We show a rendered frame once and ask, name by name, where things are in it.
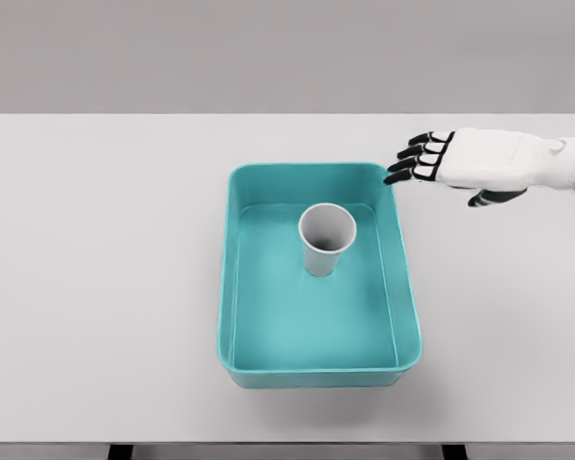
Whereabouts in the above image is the grey paper cup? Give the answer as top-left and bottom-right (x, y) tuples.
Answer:
(297, 202), (357, 278)

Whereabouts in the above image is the teal plastic basket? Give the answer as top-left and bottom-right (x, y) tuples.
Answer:
(215, 161), (424, 390)

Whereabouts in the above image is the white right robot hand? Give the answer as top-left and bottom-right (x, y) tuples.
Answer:
(382, 126), (534, 208)

